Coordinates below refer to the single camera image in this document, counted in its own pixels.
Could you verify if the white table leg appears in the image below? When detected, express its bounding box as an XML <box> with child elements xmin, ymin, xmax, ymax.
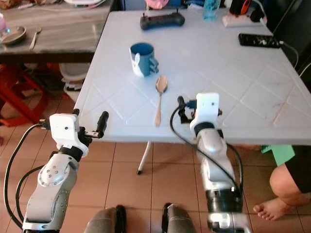
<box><xmin>137</xmin><ymin>141</ymin><xmax>153</xmax><ymax>175</ymax></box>

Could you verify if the red plastic stool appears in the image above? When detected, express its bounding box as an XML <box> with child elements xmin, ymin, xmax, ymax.
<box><xmin>0</xmin><ymin>63</ymin><xmax>52</xmax><ymax>127</ymax></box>

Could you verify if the blue mug with white rabbit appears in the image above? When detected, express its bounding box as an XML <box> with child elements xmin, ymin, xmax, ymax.
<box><xmin>129</xmin><ymin>42</ymin><xmax>160</xmax><ymax>78</ymax></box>

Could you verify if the dark marble table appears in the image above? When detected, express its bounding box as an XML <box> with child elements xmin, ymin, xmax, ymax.
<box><xmin>0</xmin><ymin>0</ymin><xmax>113</xmax><ymax>65</ymax></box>

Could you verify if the small metal spoon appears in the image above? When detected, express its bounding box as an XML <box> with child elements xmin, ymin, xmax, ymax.
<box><xmin>29</xmin><ymin>27</ymin><xmax>43</xmax><ymax>50</ymax></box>

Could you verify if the grey left robot leg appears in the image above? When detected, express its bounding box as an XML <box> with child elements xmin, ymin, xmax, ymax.
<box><xmin>84</xmin><ymin>205</ymin><xmax>127</xmax><ymax>233</ymax></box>

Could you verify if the grey robot leg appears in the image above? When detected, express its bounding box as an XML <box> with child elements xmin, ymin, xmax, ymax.
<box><xmin>161</xmin><ymin>203</ymin><xmax>201</xmax><ymax>233</ymax></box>
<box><xmin>84</xmin><ymin>205</ymin><xmax>127</xmax><ymax>233</ymax></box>

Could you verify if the black game controller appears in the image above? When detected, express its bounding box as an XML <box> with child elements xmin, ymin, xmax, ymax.
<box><xmin>139</xmin><ymin>11</ymin><xmax>186</xmax><ymax>32</ymax></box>

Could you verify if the green cloth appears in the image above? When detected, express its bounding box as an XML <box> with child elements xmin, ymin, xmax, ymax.
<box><xmin>261</xmin><ymin>144</ymin><xmax>297</xmax><ymax>167</ymax></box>

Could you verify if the small metal bowl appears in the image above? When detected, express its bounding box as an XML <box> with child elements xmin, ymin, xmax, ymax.
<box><xmin>0</xmin><ymin>25</ymin><xmax>28</xmax><ymax>47</ymax></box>

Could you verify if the clear teal bottle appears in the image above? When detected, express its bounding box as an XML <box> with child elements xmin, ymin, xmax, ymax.
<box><xmin>203</xmin><ymin>0</ymin><xmax>221</xmax><ymax>22</ymax></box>

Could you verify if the white power strip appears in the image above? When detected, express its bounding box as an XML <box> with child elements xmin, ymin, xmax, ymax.
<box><xmin>222</xmin><ymin>14</ymin><xmax>268</xmax><ymax>28</ymax></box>

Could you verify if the black power strip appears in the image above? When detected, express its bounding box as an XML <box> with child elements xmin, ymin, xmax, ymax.
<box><xmin>238</xmin><ymin>33</ymin><xmax>282</xmax><ymax>49</ymax></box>

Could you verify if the pink cloth item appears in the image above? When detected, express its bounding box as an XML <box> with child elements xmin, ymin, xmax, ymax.
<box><xmin>145</xmin><ymin>0</ymin><xmax>170</xmax><ymax>11</ymax></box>

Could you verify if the grey right robot leg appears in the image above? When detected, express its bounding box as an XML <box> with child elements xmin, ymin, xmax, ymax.
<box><xmin>161</xmin><ymin>203</ymin><xmax>201</xmax><ymax>233</ymax></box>

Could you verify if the white plate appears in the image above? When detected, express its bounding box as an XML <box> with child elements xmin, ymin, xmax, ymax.
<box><xmin>63</xmin><ymin>0</ymin><xmax>108</xmax><ymax>7</ymax></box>

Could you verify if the orange and black device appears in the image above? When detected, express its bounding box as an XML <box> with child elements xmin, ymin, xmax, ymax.
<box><xmin>229</xmin><ymin>0</ymin><xmax>254</xmax><ymax>17</ymax></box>

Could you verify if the black plug adapter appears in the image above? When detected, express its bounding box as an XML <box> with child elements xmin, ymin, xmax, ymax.
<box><xmin>250</xmin><ymin>6</ymin><xmax>266</xmax><ymax>23</ymax></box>

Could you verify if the person's bare leg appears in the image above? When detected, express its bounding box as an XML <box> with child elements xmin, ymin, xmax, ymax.
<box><xmin>269</xmin><ymin>162</ymin><xmax>311</xmax><ymax>208</ymax></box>

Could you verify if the person's bare foot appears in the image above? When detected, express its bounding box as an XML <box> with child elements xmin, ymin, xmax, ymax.
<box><xmin>253</xmin><ymin>198</ymin><xmax>295</xmax><ymax>222</ymax></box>

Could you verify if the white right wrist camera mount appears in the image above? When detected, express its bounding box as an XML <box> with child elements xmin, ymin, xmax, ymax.
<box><xmin>189</xmin><ymin>92</ymin><xmax>221</xmax><ymax>130</ymax></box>

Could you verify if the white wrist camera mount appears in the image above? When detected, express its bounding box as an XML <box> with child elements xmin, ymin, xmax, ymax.
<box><xmin>49</xmin><ymin>113</ymin><xmax>83</xmax><ymax>151</ymax></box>
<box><xmin>189</xmin><ymin>92</ymin><xmax>221</xmax><ymax>130</ymax></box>

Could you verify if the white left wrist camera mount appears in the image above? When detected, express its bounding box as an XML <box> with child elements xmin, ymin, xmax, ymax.
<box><xmin>49</xmin><ymin>113</ymin><xmax>83</xmax><ymax>151</ymax></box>

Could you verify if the long-handled golden spoon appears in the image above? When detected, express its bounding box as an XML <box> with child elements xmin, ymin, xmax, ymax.
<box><xmin>154</xmin><ymin>75</ymin><xmax>169</xmax><ymax>128</ymax></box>

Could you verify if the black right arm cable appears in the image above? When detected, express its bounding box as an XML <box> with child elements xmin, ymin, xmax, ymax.
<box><xmin>169</xmin><ymin>104</ymin><xmax>244</xmax><ymax>191</ymax></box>

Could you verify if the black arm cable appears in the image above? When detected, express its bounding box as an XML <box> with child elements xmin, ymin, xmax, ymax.
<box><xmin>3</xmin><ymin>121</ymin><xmax>52</xmax><ymax>231</ymax></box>
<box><xmin>169</xmin><ymin>104</ymin><xmax>244</xmax><ymax>191</ymax></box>

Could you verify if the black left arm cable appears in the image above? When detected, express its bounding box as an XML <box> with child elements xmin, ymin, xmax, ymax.
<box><xmin>3</xmin><ymin>121</ymin><xmax>52</xmax><ymax>231</ymax></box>

